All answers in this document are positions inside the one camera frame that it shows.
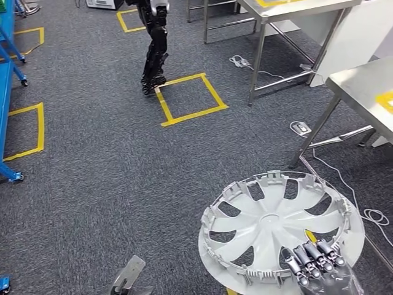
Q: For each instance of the grey plastic wheel cover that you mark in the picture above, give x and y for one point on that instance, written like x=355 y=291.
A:
x=270 y=228

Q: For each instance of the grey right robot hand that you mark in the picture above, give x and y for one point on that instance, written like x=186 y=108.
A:
x=331 y=285

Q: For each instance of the steel table frame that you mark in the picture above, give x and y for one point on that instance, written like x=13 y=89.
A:
x=205 y=24

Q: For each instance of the black humanoid robot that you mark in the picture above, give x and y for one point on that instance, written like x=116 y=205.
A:
x=156 y=44

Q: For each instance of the grey floor socket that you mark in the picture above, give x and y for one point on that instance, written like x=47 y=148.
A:
x=302 y=129

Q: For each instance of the white panel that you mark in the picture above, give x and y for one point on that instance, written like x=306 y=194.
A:
x=353 y=40

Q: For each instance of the black left camera bracket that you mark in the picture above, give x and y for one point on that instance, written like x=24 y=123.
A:
x=116 y=291

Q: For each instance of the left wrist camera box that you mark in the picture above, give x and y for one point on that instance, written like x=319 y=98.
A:
x=132 y=268

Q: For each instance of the steel table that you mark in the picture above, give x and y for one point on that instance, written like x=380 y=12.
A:
x=307 y=12

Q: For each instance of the white device box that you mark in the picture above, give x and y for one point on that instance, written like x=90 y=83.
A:
x=101 y=4

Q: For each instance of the round grey stand base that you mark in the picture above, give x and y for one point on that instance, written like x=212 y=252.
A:
x=29 y=9

